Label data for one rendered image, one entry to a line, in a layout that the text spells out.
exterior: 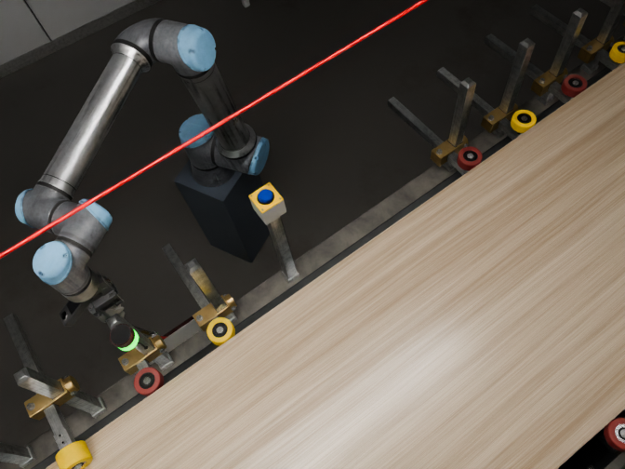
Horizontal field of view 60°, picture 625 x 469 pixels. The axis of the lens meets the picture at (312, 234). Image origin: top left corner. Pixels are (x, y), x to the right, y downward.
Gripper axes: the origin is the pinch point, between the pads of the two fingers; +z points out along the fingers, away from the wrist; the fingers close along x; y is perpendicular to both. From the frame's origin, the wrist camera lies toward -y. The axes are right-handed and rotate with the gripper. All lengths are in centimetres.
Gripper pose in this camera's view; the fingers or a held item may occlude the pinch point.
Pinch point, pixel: (109, 317)
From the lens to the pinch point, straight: 167.7
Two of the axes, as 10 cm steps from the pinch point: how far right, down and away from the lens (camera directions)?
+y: 8.1, -5.5, 2.1
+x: -5.8, -6.9, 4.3
